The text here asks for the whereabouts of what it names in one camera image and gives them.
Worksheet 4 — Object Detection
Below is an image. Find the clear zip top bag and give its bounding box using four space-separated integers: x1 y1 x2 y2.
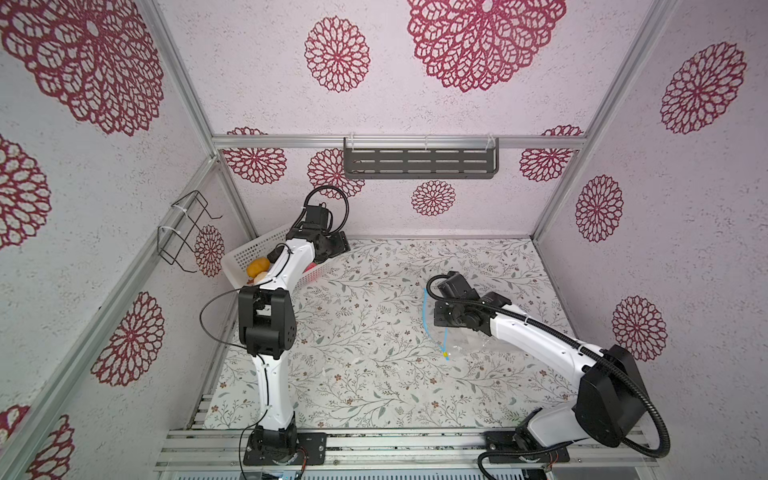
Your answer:
421 292 514 361

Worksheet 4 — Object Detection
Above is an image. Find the white perforated plastic basket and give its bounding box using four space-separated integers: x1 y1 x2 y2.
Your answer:
221 224 341 289

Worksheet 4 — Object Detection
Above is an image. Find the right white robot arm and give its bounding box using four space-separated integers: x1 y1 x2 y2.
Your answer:
425 271 670 460

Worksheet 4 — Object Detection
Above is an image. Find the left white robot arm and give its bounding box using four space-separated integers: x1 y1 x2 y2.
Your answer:
237 203 350 455

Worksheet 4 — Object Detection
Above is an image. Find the yellow toy potato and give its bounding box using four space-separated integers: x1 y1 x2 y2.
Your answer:
246 257 271 279

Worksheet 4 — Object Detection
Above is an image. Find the grey slotted wall shelf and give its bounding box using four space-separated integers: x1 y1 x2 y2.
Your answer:
342 137 499 180

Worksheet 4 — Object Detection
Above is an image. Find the black wire wall rack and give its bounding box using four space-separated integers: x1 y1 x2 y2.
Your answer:
155 190 223 274

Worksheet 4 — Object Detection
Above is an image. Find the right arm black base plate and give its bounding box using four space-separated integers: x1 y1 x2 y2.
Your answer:
483 430 571 465

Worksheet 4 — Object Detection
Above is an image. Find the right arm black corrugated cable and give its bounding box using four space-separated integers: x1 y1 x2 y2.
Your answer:
425 272 671 480

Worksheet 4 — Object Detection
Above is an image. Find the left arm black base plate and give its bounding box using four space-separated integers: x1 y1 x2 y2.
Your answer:
243 429 328 467

